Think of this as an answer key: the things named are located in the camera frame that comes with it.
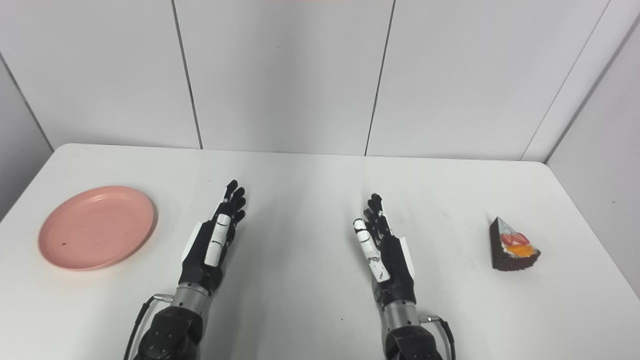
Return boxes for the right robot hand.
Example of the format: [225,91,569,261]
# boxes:
[353,193,417,307]

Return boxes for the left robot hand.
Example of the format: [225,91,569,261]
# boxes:
[178,180,247,296]

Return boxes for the pink plate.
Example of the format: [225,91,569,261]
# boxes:
[38,186,156,271]

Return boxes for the chocolate cake slice with fruit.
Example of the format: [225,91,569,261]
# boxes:
[490,216,542,272]

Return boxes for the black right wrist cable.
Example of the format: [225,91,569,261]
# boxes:
[419,314,457,360]

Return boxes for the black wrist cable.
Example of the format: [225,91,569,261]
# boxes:
[123,294,175,360]
[419,314,457,360]

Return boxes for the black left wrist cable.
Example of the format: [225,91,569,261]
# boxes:
[123,294,175,360]

